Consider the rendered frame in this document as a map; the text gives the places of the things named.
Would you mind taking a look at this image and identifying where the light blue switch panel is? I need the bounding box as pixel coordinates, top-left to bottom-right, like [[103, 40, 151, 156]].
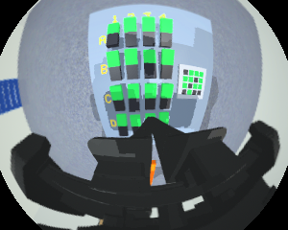
[[87, 4, 213, 138]]

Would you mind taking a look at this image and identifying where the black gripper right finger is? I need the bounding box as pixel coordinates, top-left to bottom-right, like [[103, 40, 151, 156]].
[[152, 118, 227, 184]]

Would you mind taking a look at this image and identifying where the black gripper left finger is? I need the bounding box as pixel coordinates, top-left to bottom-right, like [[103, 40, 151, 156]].
[[87, 118, 153, 179]]

